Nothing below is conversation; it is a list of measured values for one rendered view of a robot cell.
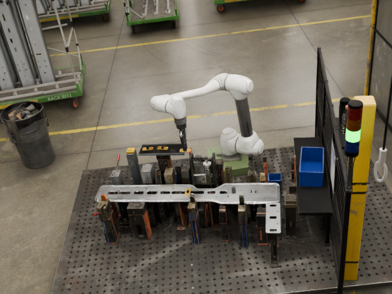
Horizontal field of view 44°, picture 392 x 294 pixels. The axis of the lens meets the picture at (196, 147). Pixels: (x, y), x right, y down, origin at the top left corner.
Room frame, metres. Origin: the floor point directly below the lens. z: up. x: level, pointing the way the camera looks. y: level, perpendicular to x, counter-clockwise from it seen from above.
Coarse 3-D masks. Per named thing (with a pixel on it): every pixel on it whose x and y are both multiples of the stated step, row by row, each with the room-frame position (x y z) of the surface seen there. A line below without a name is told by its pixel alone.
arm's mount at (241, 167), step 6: (210, 150) 3.58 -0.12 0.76; (216, 150) 3.56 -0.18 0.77; (210, 156) 3.49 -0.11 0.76; (216, 156) 3.47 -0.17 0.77; (246, 156) 3.39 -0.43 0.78; (228, 162) 3.36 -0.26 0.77; (234, 162) 3.34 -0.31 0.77; (240, 162) 3.33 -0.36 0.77; (246, 162) 3.31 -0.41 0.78; (234, 168) 3.26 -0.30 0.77; (240, 168) 3.25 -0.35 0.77; (246, 168) 3.25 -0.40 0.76; (234, 174) 3.25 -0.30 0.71; (240, 174) 3.25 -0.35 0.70
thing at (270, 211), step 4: (268, 204) 2.49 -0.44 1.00; (272, 204) 2.49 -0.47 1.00; (276, 204) 2.48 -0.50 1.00; (280, 204) 2.48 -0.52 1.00; (268, 208) 2.45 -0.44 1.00; (272, 208) 2.45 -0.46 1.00; (276, 208) 2.44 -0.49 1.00; (280, 208) 2.44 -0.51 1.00; (268, 212) 2.41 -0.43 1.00; (272, 212) 2.41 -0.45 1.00; (276, 212) 2.40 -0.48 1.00; (280, 212) 2.40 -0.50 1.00; (268, 216) 2.37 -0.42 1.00; (276, 216) 2.36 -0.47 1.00; (280, 216) 2.36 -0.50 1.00; (268, 220) 2.34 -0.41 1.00; (272, 220) 2.33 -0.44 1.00; (276, 220) 2.32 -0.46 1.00; (280, 220) 2.32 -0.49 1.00; (268, 224) 2.30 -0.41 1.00; (272, 224) 2.30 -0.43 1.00; (276, 224) 2.29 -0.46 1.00; (280, 224) 2.29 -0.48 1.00; (268, 228) 2.27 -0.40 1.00; (272, 228) 2.26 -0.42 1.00; (276, 228) 2.26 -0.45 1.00; (280, 228) 2.25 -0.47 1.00; (268, 232) 2.23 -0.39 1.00; (272, 232) 2.22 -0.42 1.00; (276, 232) 2.22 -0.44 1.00; (280, 232) 2.21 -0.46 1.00
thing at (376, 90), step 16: (384, 0) 4.93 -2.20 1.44; (384, 16) 4.88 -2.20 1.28; (384, 32) 4.84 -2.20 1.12; (368, 48) 5.21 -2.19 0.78; (384, 48) 4.79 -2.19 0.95; (368, 64) 5.16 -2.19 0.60; (384, 64) 4.73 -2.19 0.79; (368, 80) 5.15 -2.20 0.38; (384, 80) 4.67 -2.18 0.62; (384, 96) 4.63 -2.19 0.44; (384, 112) 4.62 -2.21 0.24
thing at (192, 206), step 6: (192, 204) 2.55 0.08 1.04; (192, 210) 2.52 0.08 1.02; (192, 216) 2.52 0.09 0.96; (192, 222) 2.53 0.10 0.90; (198, 222) 2.58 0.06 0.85; (192, 228) 2.52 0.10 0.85; (198, 228) 2.55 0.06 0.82; (192, 234) 2.53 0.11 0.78; (198, 234) 2.52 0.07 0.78; (192, 240) 2.55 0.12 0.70; (198, 240) 2.51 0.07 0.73
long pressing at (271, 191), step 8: (152, 184) 2.89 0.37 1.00; (160, 184) 2.88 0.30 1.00; (168, 184) 2.87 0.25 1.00; (176, 184) 2.85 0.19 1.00; (184, 184) 2.84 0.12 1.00; (224, 184) 2.78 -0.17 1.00; (232, 184) 2.76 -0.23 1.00; (240, 184) 2.75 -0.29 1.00; (248, 184) 2.74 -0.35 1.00; (256, 184) 2.73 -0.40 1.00; (264, 184) 2.71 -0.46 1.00; (272, 184) 2.70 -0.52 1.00; (104, 192) 2.88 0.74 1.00; (144, 192) 2.81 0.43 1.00; (216, 192) 2.70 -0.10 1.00; (240, 192) 2.66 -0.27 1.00; (248, 192) 2.65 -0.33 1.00; (256, 192) 2.64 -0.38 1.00; (264, 192) 2.62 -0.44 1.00; (272, 192) 2.61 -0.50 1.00; (96, 200) 2.80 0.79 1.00; (112, 200) 2.78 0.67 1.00; (120, 200) 2.77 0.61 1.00; (128, 200) 2.75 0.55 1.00; (136, 200) 2.74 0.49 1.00; (144, 200) 2.73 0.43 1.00; (152, 200) 2.72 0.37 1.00; (160, 200) 2.70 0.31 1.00; (168, 200) 2.69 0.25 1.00; (176, 200) 2.68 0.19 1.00; (184, 200) 2.67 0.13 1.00; (200, 200) 2.64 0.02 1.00; (208, 200) 2.63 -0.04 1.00; (216, 200) 2.62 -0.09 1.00; (224, 200) 2.60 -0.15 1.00; (232, 200) 2.59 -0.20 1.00; (248, 200) 2.57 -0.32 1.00; (256, 200) 2.55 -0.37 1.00; (264, 200) 2.54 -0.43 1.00; (272, 200) 2.53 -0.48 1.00
